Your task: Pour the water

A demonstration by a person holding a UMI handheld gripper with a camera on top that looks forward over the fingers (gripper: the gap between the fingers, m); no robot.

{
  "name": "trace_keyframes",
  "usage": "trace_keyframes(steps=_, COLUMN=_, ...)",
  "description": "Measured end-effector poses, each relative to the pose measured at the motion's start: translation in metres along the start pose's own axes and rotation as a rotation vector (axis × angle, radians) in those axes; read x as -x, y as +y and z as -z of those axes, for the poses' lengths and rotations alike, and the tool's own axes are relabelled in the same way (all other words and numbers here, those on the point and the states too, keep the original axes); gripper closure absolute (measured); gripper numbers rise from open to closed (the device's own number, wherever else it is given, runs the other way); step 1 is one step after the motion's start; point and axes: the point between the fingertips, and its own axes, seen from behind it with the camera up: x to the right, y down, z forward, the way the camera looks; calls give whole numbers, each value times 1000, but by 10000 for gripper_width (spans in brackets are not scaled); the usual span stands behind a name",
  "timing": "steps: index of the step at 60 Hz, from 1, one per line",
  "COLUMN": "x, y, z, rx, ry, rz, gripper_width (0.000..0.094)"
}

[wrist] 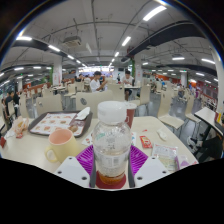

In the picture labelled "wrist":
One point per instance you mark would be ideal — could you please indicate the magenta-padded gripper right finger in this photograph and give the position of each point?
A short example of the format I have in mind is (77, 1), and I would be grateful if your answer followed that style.
(151, 169)

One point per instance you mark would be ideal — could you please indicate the flat round red coaster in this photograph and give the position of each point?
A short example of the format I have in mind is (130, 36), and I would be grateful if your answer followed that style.
(111, 185)

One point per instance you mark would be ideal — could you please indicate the small red sauce packet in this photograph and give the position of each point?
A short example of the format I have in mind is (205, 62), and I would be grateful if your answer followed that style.
(146, 142)

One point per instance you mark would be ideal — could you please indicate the person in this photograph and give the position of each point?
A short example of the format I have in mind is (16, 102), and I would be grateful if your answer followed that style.
(210, 146)
(96, 83)
(10, 101)
(127, 80)

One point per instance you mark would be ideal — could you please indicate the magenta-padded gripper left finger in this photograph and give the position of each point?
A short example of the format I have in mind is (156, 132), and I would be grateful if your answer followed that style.
(71, 170)

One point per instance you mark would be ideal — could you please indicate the white snack packet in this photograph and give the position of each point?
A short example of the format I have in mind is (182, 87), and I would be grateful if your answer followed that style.
(165, 156)

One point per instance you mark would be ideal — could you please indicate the group of beige chairs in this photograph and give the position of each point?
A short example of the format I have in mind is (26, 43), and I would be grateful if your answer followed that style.
(50, 104)

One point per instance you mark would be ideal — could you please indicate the crumpled white napkin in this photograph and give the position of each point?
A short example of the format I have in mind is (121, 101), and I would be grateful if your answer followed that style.
(83, 114)

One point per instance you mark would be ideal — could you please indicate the clear plastic tea bottle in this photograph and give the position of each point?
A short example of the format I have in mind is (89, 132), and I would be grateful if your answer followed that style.
(111, 140)

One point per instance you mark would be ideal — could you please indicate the dark food tray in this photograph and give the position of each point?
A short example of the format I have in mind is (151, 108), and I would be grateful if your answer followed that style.
(53, 123)

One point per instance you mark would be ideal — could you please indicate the yellow mug with pink inside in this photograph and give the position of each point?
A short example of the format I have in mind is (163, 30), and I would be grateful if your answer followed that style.
(63, 146)

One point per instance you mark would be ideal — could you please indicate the red paper cup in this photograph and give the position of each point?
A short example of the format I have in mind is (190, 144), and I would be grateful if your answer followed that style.
(131, 116)

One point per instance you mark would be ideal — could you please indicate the group of ceiling lights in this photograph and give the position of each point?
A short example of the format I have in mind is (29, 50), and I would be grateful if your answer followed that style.
(154, 12)

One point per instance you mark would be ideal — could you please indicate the clear plastic food bag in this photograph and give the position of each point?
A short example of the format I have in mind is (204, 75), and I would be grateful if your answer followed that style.
(19, 126)

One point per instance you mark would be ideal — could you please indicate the ceiling air conditioner unit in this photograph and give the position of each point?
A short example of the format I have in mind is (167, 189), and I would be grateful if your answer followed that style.
(72, 41)

